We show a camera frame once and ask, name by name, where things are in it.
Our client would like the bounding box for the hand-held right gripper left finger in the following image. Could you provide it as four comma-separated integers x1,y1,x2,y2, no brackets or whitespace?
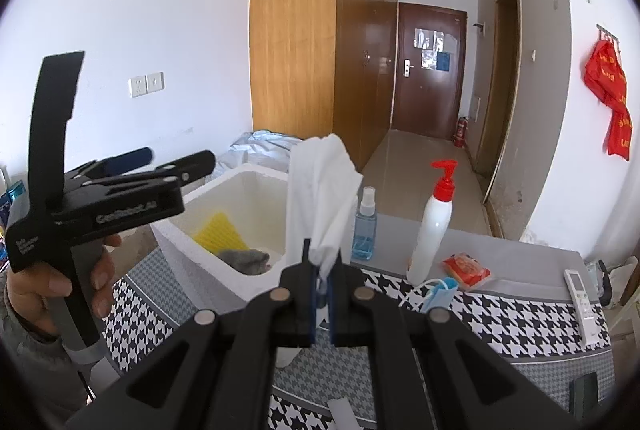
65,237,321,430

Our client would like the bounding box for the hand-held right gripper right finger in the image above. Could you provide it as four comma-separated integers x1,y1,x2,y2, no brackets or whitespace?
327,247,586,430

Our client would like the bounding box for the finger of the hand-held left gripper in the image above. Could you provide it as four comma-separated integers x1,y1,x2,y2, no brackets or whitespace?
67,147,153,183
80,150,217,189

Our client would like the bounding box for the yellow waffle cloth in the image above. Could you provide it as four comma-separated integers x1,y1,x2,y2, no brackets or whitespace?
194,210,249,253

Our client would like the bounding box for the white foam box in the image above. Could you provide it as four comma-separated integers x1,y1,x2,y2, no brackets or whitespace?
150,163,301,368

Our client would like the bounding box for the blue face mask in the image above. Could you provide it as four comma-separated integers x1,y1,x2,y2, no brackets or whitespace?
400,277,460,313

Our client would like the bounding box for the white tissue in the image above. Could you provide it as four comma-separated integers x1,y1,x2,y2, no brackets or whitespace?
286,133,364,278

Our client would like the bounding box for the person's left forearm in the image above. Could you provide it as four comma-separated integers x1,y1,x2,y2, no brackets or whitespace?
0,270,96,416

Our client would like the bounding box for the person's left hand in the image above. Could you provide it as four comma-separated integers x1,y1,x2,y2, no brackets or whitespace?
6,233,124,338

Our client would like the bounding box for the light blue cloth pile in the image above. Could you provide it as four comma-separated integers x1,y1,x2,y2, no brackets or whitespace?
215,129,306,183

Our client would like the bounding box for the blue spray bottle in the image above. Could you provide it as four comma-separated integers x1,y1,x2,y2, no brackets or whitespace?
351,186,379,261

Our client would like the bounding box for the blue packaging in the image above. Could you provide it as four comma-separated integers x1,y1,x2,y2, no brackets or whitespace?
0,180,26,261

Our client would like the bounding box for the grey strip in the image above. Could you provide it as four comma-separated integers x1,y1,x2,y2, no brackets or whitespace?
327,399,363,430

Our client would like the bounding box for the white lotion pump bottle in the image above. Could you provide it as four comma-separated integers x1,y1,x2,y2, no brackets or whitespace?
406,159,458,286

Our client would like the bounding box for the red snack packet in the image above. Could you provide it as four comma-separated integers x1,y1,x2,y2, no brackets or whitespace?
442,253,492,288

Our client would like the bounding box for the wooden wardrobe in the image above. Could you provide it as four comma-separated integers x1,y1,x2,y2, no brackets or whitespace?
250,0,399,171

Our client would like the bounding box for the houndstooth tablecloth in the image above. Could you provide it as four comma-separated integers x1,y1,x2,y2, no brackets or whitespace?
102,240,618,430

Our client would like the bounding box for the dark brown entrance door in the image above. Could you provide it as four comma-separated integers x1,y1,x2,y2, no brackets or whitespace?
391,3,468,141

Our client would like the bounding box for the white remote control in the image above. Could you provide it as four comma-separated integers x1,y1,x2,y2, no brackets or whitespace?
564,269,598,345

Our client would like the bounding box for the dark green object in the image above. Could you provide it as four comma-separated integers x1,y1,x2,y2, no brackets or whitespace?
570,372,598,416

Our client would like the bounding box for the white paper notice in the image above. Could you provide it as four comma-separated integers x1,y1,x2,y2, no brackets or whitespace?
414,28,458,71

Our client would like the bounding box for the red printed bag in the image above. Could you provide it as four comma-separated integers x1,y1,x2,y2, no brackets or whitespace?
607,103,633,161
584,39,628,111

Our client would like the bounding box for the brown side door frame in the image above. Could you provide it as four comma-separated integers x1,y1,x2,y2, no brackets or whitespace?
475,0,522,206

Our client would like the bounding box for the metal wall hook rack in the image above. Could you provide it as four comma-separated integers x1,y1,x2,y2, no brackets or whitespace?
596,23,621,54

